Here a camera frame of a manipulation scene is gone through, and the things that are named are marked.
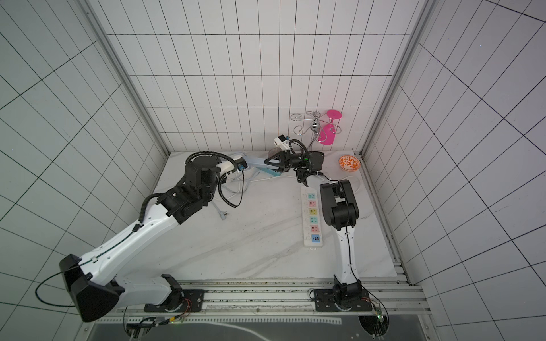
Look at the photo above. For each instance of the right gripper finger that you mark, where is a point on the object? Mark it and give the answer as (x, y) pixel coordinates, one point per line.
(276, 160)
(273, 166)

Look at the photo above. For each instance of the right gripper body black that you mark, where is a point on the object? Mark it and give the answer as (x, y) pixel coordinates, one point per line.
(284, 160)

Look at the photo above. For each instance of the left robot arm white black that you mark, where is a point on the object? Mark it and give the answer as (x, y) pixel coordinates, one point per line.
(92, 280)

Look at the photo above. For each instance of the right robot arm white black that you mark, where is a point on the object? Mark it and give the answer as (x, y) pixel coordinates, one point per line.
(339, 209)

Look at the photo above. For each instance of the teal power strip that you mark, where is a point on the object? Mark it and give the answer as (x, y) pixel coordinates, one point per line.
(271, 172)

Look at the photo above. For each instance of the white multicolour power strip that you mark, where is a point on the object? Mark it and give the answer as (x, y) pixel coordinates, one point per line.
(311, 222)

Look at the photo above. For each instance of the purple striped glass bowl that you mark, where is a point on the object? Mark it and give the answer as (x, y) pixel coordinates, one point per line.
(273, 153)

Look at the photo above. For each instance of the chrome glass holder stand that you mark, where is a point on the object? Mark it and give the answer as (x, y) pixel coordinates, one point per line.
(308, 122)

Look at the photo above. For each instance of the pink wine glass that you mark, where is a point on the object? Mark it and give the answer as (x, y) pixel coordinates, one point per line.
(329, 127)

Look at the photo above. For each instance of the orange patterned bowl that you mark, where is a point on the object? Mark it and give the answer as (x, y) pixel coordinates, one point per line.
(349, 163)

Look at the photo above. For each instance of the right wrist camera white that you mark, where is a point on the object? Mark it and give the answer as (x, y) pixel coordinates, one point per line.
(282, 143)

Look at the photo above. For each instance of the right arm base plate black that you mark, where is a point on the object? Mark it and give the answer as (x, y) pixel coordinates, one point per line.
(337, 300)

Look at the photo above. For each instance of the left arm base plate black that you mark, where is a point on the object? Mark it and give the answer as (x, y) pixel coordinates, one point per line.
(185, 301)

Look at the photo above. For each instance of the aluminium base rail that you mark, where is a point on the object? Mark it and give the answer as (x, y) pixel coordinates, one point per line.
(294, 296)

